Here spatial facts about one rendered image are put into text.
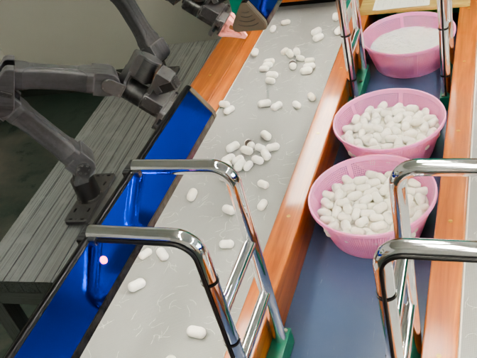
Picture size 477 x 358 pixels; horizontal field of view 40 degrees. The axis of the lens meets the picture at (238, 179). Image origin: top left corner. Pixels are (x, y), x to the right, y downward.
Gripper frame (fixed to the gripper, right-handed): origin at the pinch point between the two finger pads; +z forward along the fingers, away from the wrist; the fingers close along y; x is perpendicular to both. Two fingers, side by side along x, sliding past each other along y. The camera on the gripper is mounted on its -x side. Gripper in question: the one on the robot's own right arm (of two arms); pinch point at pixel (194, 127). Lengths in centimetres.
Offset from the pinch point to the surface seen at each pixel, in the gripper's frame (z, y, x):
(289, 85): 17.2, 31.3, -4.6
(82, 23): -82, 163, 122
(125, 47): -56, 164, 121
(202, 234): 13.5, -30.5, -1.5
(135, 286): 6.3, -47.9, 2.5
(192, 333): 19, -58, -8
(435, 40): 47, 54, -29
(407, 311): 43, -56, -40
